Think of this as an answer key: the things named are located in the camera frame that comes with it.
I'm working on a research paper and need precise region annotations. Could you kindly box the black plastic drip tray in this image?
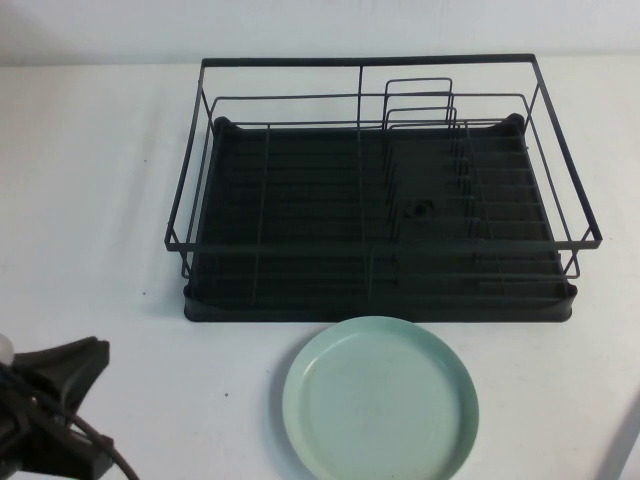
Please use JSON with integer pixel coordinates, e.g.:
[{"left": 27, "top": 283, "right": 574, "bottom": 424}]
[{"left": 183, "top": 113, "right": 579, "bottom": 324}]

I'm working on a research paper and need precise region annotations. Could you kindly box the black wire dish rack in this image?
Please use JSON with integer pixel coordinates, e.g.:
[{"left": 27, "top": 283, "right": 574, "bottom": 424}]
[{"left": 163, "top": 52, "right": 602, "bottom": 282}]

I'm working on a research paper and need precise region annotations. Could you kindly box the black camera cable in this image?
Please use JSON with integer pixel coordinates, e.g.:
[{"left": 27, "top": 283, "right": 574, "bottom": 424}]
[{"left": 0, "top": 367, "right": 135, "bottom": 480}]

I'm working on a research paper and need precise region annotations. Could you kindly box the mint green round plate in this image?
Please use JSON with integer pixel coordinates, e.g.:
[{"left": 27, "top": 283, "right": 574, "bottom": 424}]
[{"left": 280, "top": 315, "right": 481, "bottom": 480}]

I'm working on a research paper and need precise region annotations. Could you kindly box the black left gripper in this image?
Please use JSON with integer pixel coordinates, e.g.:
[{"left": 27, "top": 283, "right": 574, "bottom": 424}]
[{"left": 0, "top": 336, "right": 120, "bottom": 480}]

